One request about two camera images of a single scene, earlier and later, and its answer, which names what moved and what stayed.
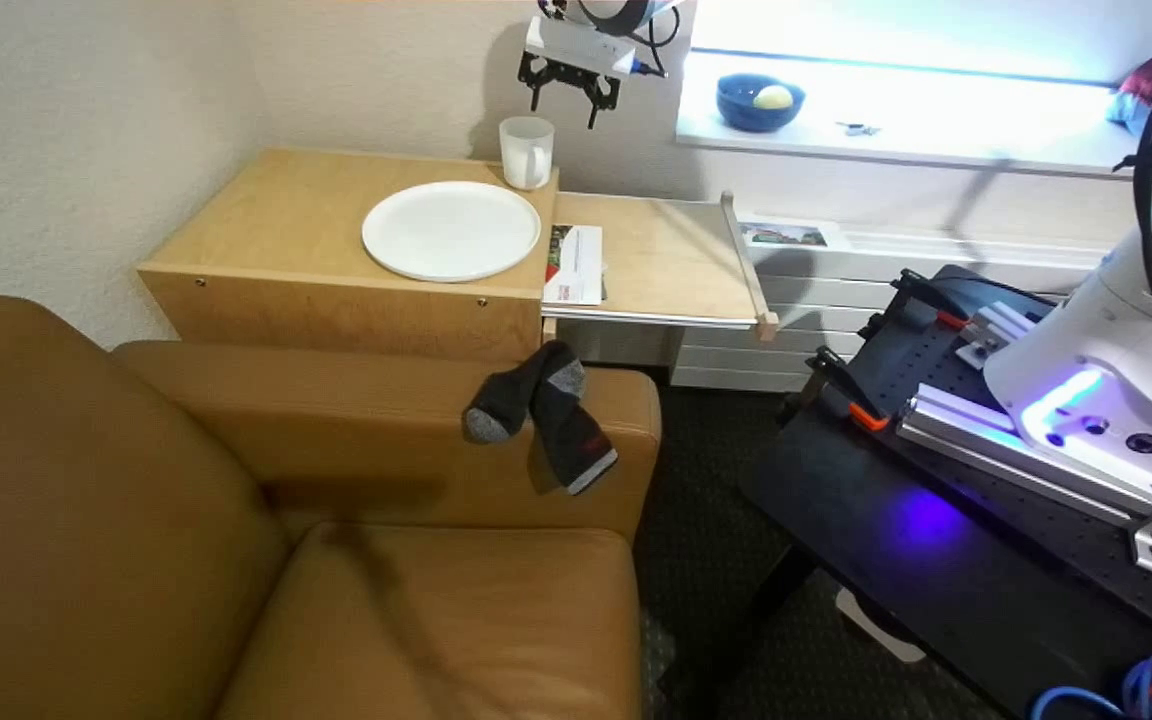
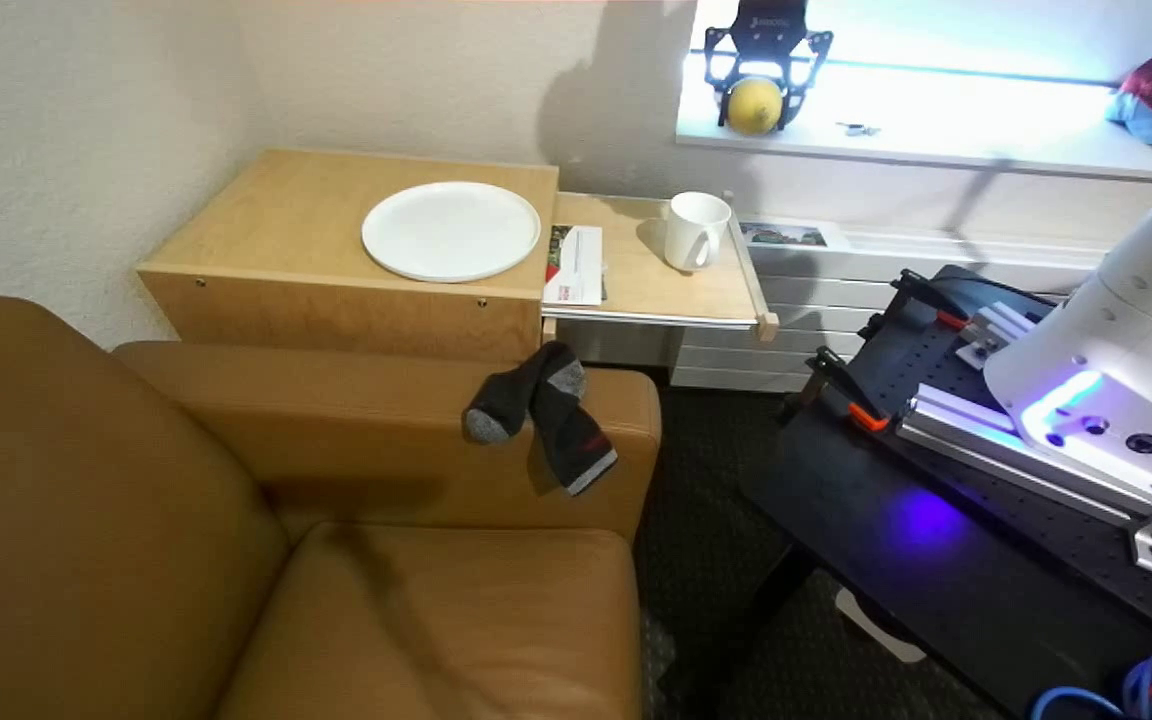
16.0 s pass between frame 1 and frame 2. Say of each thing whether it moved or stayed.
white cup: moved
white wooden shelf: stayed
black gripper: moved
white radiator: stayed
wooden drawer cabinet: stayed
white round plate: stayed
